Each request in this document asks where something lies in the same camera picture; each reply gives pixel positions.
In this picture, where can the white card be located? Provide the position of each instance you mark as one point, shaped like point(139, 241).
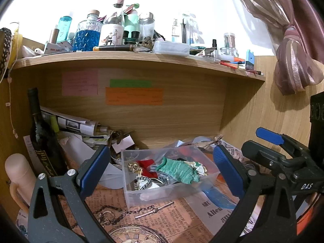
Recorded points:
point(124, 143)

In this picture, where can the pink curtain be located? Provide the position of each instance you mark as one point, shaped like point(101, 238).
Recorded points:
point(291, 43)

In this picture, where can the yellow headband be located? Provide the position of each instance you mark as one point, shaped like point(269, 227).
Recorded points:
point(16, 43)

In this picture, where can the clear lidded plastic case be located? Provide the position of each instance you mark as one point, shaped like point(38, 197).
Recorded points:
point(172, 47)

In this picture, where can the clear plastic box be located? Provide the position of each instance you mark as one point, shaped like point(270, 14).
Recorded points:
point(172, 197)

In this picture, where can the tall clear straw jar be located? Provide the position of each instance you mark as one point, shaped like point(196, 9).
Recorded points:
point(229, 40)

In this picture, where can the cardboard tube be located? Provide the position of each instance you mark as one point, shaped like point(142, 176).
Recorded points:
point(54, 35)

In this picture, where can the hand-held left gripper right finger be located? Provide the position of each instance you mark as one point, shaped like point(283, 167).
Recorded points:
point(227, 174)

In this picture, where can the clear jar silver lid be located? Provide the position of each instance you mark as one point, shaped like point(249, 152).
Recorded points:
point(146, 29)

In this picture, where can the green knit cloth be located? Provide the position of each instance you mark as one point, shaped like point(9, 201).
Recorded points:
point(179, 172)

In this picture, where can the teal liquid plastic bottle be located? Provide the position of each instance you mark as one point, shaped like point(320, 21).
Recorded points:
point(63, 29)

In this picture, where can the pink sticky note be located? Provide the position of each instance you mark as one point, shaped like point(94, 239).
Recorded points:
point(79, 83)

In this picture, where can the clear illustrated glass bottle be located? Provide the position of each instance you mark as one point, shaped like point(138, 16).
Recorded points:
point(114, 30)

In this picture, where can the yellow-green highlighter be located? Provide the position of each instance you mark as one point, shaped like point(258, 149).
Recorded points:
point(55, 124)

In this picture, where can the red pens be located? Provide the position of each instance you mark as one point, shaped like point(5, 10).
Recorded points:
point(227, 64)

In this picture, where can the small white bowl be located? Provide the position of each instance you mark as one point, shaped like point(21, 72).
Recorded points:
point(117, 160)

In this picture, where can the beige rubber cylinder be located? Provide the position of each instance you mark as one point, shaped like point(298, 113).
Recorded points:
point(19, 174)

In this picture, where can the small bottle black cap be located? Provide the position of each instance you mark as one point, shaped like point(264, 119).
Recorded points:
point(126, 38)
point(135, 38)

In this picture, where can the orange sticky note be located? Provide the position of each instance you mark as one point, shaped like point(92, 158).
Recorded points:
point(134, 96)

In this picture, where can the clear plastic package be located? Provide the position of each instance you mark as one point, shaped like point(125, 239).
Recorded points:
point(193, 33)

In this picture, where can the newspaper-print paper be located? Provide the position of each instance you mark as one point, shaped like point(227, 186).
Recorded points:
point(157, 222)

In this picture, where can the red cloth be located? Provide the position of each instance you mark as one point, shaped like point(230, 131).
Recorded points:
point(148, 168)

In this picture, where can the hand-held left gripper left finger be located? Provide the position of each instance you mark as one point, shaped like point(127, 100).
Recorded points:
point(93, 172)

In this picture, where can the green sticky note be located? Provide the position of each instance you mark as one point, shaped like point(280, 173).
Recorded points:
point(130, 83)

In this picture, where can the black patterned headband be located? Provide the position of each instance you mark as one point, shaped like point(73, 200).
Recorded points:
point(6, 48)

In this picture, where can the white cloth mask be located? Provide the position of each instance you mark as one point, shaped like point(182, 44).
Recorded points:
point(149, 197)

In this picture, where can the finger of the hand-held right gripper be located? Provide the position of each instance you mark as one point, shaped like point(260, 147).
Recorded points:
point(269, 134)
point(265, 158)

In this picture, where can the pile of small cosmetics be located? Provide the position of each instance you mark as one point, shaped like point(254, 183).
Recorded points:
point(149, 43)

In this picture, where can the mint green pump bottle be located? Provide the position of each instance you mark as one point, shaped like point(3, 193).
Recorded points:
point(132, 21)

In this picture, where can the wooden shelf board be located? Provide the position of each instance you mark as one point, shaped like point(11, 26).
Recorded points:
point(151, 60)

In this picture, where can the white printed packet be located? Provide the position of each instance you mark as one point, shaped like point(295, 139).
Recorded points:
point(22, 220)

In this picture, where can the floral scrunchie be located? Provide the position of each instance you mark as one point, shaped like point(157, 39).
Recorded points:
point(200, 169)

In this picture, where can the brown pen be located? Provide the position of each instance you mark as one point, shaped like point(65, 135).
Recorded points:
point(114, 48)

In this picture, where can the stack of newspapers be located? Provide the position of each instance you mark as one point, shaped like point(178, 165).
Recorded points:
point(76, 125)

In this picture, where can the clear plastic bag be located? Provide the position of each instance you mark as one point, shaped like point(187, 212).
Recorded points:
point(182, 144)

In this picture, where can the blue-filled glass bottle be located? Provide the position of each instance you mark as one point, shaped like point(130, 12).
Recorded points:
point(87, 36)

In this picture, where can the short glass jar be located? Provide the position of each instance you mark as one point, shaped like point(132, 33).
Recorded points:
point(227, 52)

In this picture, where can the white box red label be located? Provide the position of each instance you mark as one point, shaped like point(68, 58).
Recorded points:
point(57, 48)

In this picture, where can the dark wine bottle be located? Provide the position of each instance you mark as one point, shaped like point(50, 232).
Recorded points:
point(41, 141)

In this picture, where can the silver sequin cloth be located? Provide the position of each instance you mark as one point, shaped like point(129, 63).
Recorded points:
point(165, 178)

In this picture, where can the black capped vial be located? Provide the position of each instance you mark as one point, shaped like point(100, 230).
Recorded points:
point(214, 43)

